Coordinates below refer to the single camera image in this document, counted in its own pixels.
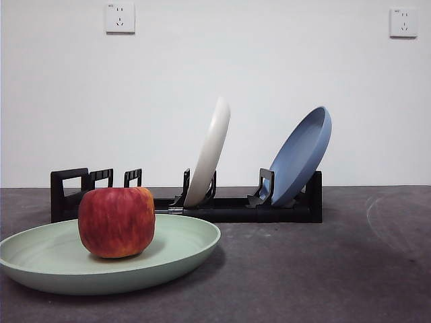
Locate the light green plate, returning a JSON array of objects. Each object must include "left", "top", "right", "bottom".
[{"left": 0, "top": 214, "right": 222, "bottom": 296}]

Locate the red yellow apple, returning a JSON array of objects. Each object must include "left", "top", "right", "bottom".
[{"left": 77, "top": 186, "right": 156, "bottom": 259}]

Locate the cream white plate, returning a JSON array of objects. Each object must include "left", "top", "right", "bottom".
[{"left": 183, "top": 97, "right": 232, "bottom": 207}]

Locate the black plate rack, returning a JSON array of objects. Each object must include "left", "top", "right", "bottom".
[{"left": 50, "top": 167, "right": 323, "bottom": 224}]

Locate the blue plate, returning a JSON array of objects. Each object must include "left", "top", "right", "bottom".
[{"left": 269, "top": 106, "right": 333, "bottom": 207}]

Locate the white wall socket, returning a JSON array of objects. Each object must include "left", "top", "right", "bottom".
[
  {"left": 105, "top": 2, "right": 136, "bottom": 34},
  {"left": 389, "top": 7, "right": 418, "bottom": 39}
]

